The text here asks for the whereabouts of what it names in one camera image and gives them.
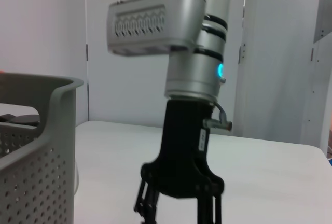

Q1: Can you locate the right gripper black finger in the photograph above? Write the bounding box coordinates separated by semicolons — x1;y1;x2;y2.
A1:
194;194;223;224
132;179;159;224

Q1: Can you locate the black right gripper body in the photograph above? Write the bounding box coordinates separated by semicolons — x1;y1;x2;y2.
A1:
140;99;225;200

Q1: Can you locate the grey perforated storage bin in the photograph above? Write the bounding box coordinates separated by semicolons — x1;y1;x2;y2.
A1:
0;73;84;224

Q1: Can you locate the right arm cable with plug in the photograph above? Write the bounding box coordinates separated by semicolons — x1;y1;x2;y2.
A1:
203;102;233;131

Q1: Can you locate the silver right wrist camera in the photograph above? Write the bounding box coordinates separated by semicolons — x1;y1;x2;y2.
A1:
107;0;207;58

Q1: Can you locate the black round pot with handle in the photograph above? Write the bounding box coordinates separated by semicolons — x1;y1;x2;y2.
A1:
0;114;42;130

